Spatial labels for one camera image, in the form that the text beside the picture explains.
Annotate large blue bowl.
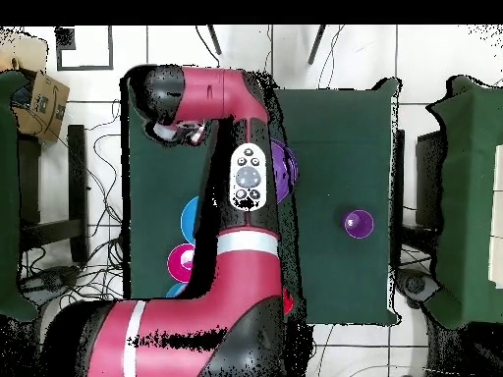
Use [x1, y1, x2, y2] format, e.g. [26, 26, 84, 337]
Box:
[180, 195, 200, 244]

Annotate large purple bowl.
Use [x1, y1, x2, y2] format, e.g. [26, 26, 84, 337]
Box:
[270, 138, 300, 205]

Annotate black tripod leg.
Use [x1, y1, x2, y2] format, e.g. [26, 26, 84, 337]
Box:
[307, 25, 328, 66]
[206, 25, 223, 56]

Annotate small red bowl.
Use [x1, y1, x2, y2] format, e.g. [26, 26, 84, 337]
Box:
[166, 242, 196, 283]

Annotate dark green tablecloth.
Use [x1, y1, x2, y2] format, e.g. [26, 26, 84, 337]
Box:
[119, 77, 403, 328]

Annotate brown cardboard box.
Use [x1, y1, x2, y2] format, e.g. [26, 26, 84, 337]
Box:
[10, 70, 71, 143]

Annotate small blue bowl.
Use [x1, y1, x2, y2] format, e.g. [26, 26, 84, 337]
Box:
[165, 282, 189, 298]

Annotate purple cup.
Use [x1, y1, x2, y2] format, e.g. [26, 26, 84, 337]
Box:
[341, 208, 375, 240]

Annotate red cup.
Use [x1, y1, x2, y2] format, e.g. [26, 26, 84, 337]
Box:
[281, 288, 295, 316]

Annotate green clothed side table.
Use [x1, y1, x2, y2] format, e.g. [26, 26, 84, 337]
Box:
[0, 69, 40, 323]
[425, 75, 503, 330]

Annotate dark grey equipment base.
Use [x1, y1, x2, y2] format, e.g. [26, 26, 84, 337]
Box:
[394, 268, 441, 309]
[21, 264, 82, 303]

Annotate black square floor frame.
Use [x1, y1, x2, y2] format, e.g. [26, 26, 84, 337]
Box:
[55, 26, 115, 72]

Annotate black chair frame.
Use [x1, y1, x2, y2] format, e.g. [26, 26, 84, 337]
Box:
[17, 124, 90, 264]

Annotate tangle of floor cables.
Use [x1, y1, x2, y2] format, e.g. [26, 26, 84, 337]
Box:
[19, 97, 125, 305]

